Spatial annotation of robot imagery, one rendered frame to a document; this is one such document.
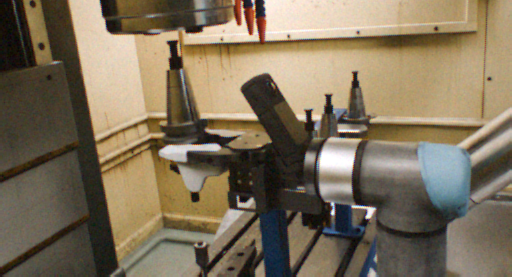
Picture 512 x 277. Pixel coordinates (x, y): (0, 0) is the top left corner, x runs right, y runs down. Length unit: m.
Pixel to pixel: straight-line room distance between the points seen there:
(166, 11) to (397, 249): 0.35
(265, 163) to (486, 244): 1.06
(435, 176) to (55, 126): 0.77
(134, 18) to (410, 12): 1.09
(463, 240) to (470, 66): 0.49
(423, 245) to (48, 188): 0.76
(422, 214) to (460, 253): 1.01
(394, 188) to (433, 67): 1.06
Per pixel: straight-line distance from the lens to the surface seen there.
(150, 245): 2.02
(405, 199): 0.54
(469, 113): 1.60
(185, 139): 0.64
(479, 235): 1.59
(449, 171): 0.53
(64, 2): 1.19
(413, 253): 0.57
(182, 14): 0.57
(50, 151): 1.08
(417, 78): 1.59
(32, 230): 1.08
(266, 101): 0.58
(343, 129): 1.10
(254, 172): 0.59
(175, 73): 0.64
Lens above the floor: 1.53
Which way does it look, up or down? 17 degrees down
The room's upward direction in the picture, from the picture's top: 5 degrees counter-clockwise
